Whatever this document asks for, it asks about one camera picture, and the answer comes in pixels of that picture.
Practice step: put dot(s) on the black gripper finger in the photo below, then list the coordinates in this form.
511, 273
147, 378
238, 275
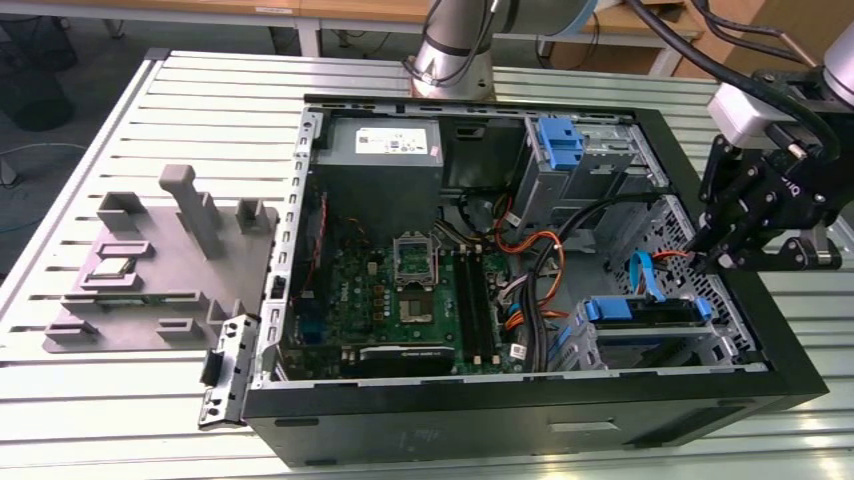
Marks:
754, 235
727, 190

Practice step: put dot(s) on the hard disk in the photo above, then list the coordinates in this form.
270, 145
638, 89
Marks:
610, 309

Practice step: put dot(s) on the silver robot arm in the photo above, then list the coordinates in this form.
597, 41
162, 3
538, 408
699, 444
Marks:
454, 60

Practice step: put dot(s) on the silver disk bay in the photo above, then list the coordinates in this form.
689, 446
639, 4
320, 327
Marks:
654, 331

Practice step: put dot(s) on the blue plastic drive latch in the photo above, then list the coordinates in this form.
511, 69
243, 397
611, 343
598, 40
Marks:
561, 142

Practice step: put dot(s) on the brown wooden cabinet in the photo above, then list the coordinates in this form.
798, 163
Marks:
754, 57

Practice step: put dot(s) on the silver drive cage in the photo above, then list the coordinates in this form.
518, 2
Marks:
543, 195

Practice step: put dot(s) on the white-clip RAM slot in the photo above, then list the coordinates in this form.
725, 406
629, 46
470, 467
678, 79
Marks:
468, 300
487, 300

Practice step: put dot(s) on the black-clip RAM slot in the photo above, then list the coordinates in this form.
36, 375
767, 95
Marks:
478, 300
459, 300

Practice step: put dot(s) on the CPU socket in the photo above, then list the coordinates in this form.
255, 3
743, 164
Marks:
420, 306

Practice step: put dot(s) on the grey power supply unit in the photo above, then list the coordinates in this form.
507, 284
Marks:
380, 200

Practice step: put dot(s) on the black PC case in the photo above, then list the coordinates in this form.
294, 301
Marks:
467, 425

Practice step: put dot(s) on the black graphics card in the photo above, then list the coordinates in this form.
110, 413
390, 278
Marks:
400, 361

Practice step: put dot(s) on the green motherboard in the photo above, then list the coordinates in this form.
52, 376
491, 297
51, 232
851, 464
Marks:
363, 320

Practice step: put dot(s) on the black case fan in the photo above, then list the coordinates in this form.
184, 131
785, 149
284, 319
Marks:
320, 272

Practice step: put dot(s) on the blue expansion slot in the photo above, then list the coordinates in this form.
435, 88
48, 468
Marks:
312, 332

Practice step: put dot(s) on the grey parts rack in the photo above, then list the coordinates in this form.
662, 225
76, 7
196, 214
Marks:
167, 280

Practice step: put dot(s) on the green RAM stick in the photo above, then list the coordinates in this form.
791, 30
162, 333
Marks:
130, 300

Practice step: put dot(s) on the silver CPU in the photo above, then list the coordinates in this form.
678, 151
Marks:
114, 270

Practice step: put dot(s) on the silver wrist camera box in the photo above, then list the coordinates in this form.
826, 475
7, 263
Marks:
743, 112

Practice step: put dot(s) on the wooden desk white frame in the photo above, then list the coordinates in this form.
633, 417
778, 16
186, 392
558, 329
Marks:
200, 12
614, 32

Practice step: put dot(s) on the grey card retention bracket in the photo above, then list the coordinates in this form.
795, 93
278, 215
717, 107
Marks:
234, 360

